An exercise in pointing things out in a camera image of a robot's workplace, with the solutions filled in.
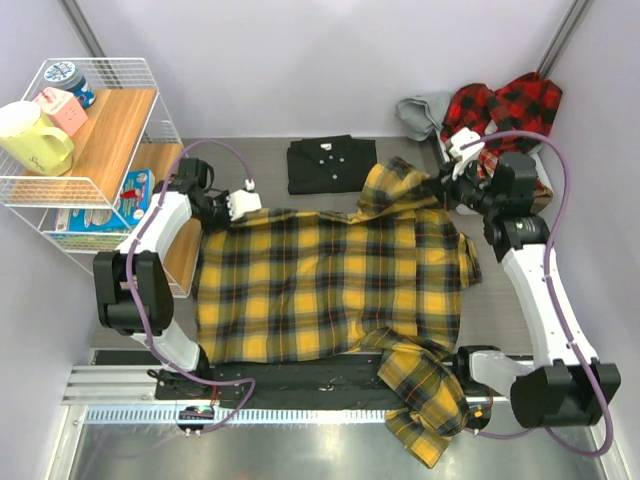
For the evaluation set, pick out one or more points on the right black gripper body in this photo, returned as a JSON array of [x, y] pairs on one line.
[[469, 190]]

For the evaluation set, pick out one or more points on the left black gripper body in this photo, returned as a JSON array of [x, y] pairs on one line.
[[214, 214]]

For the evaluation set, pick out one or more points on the yellow plaid long sleeve shirt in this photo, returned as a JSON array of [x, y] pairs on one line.
[[282, 285]]

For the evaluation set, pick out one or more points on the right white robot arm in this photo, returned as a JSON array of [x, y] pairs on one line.
[[566, 384]]

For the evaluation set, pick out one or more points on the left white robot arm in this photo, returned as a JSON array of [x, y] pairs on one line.
[[133, 293]]

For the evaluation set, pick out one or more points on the grey crumpled shirt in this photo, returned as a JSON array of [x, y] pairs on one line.
[[423, 115]]

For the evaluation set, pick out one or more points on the blue product box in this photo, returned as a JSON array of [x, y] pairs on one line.
[[130, 207]]

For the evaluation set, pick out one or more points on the brown plaid shirt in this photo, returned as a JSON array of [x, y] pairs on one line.
[[544, 194]]

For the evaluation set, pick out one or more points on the white laundry basket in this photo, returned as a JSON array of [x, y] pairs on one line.
[[447, 162]]

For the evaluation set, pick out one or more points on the red black plaid shirt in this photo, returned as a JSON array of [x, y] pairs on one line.
[[527, 103]]

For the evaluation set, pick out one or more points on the folded black shirt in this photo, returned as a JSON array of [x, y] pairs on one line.
[[337, 164]]

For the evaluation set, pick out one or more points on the pink cube box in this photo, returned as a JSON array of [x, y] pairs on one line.
[[63, 108]]

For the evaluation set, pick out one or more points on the yellow green pitcher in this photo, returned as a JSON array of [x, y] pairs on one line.
[[29, 136]]

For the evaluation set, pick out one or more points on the blue patterned tin can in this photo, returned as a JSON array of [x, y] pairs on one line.
[[65, 75]]

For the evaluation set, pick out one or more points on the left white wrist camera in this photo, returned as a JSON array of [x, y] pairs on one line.
[[241, 202]]

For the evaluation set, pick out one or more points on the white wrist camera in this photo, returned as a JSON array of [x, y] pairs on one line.
[[463, 147], [241, 202]]

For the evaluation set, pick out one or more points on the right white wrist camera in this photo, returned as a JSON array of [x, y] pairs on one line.
[[463, 147]]

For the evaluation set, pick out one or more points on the white wire shelf rack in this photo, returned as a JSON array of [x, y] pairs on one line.
[[128, 128]]

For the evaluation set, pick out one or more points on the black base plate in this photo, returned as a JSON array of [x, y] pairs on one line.
[[342, 382]]

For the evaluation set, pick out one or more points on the white slotted cable duct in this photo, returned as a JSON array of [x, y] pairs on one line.
[[194, 415]]

